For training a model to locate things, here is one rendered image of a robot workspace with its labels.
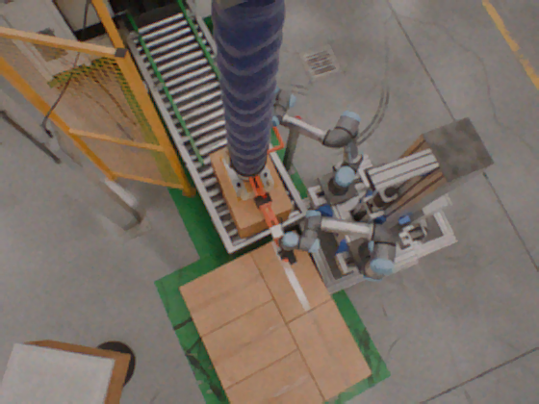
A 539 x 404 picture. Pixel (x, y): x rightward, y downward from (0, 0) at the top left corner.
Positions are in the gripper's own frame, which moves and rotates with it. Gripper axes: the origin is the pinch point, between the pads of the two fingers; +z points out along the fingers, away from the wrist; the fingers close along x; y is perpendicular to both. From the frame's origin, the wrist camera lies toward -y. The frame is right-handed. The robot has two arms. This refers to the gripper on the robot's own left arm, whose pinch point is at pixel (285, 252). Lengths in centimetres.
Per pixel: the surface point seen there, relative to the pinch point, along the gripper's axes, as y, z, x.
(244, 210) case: 41, 31, 11
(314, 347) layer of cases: -65, 71, -3
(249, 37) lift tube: 50, -136, 5
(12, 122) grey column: 85, -79, 99
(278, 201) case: 38, 31, -13
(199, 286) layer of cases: 7, 72, 60
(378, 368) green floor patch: -109, 125, -54
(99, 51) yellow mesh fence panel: 104, -83, 55
